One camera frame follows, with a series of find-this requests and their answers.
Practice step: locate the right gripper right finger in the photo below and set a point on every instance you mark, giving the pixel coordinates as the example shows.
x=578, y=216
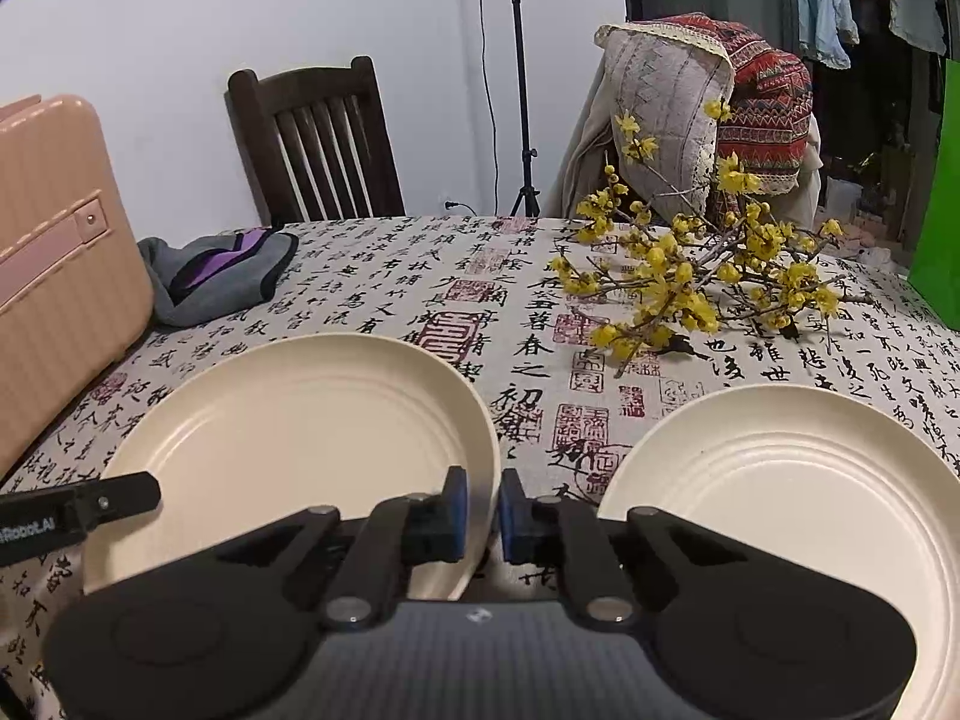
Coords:
x=566, y=536

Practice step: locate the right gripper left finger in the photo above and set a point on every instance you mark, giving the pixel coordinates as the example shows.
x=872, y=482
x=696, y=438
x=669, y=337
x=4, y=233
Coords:
x=399, y=534

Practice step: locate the cream plate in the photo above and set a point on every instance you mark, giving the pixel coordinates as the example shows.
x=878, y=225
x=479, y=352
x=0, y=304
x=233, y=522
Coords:
x=824, y=480
x=342, y=419

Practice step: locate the pink hard suitcase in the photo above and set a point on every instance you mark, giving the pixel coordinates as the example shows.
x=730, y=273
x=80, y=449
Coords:
x=75, y=292

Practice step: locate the calligraphy print tablecloth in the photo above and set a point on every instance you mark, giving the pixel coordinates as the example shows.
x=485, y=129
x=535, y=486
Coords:
x=474, y=292

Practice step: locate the grey purple cloth pouch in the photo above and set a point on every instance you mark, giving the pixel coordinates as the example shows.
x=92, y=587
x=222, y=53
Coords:
x=215, y=276

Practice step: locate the yellow blossom branch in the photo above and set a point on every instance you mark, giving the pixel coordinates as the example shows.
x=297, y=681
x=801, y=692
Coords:
x=638, y=239

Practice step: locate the studio lamp on stand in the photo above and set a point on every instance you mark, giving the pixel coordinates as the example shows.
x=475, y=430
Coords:
x=527, y=196

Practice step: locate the chair draped in beige cloth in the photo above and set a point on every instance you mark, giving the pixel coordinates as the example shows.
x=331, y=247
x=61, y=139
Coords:
x=581, y=167

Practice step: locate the dark wooden chair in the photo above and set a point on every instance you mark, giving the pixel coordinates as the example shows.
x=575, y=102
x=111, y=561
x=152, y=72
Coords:
x=314, y=144

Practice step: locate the red patterned blanket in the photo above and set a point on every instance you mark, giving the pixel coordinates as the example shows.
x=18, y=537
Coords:
x=705, y=89

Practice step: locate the green paper shopping bag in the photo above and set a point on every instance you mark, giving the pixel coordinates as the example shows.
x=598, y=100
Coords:
x=935, y=272

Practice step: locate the dark framed window door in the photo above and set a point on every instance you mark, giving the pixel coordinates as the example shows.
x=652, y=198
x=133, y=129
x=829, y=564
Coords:
x=892, y=95

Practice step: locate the hanging blue clothes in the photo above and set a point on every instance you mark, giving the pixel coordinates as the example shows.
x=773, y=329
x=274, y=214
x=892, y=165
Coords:
x=826, y=27

